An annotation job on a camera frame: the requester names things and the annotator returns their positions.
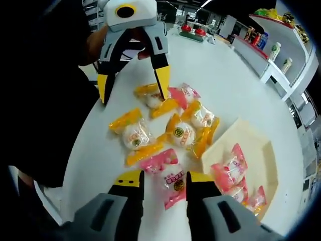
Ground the yellow-green snack packet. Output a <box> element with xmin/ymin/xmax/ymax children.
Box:
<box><xmin>253</xmin><ymin>7</ymin><xmax>279</xmax><ymax>20</ymax></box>

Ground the white shelf unit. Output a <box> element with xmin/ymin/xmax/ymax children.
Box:
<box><xmin>232</xmin><ymin>14</ymin><xmax>319</xmax><ymax>101</ymax></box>

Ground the cream hexagonal bowl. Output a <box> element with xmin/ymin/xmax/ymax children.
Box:
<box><xmin>201</xmin><ymin>116</ymin><xmax>279</xmax><ymax>223</ymax></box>

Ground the black-yellow snack packet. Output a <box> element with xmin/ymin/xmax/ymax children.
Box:
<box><xmin>282</xmin><ymin>12</ymin><xmax>295</xmax><ymax>25</ymax></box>
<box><xmin>295</xmin><ymin>24</ymin><xmax>310</xmax><ymax>43</ymax></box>

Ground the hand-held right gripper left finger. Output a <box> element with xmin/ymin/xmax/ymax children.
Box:
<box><xmin>59</xmin><ymin>169</ymin><xmax>145</xmax><ymax>241</ymax></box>

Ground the pile of marshmallows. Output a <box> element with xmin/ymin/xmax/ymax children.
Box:
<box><xmin>108</xmin><ymin>82</ymin><xmax>221</xmax><ymax>167</ymax></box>

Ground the white green drink bottle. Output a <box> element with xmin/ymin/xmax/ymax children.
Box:
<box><xmin>269</xmin><ymin>42</ymin><xmax>281</xmax><ymax>61</ymax></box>

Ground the person's left hand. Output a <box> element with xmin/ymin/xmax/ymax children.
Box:
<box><xmin>86</xmin><ymin>24</ymin><xmax>153</xmax><ymax>66</ymax></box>

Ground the white table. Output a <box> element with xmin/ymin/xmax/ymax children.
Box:
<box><xmin>59</xmin><ymin>24</ymin><xmax>305</xmax><ymax>241</ymax></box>

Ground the person's black shirt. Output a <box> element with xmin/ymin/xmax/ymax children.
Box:
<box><xmin>0</xmin><ymin>0</ymin><xmax>101</xmax><ymax>241</ymax></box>

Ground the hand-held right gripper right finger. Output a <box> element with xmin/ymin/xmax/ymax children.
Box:
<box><xmin>185</xmin><ymin>170</ymin><xmax>285</xmax><ymax>241</ymax></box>

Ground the cream drink bottle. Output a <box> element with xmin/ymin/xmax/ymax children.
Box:
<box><xmin>282</xmin><ymin>57</ymin><xmax>293</xmax><ymax>73</ymax></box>

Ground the blue drink bottle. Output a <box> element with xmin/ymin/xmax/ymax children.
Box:
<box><xmin>258</xmin><ymin>32</ymin><xmax>268</xmax><ymax>49</ymax></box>

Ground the green tray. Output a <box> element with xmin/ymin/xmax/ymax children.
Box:
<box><xmin>178</xmin><ymin>30</ymin><xmax>205</xmax><ymax>43</ymax></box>

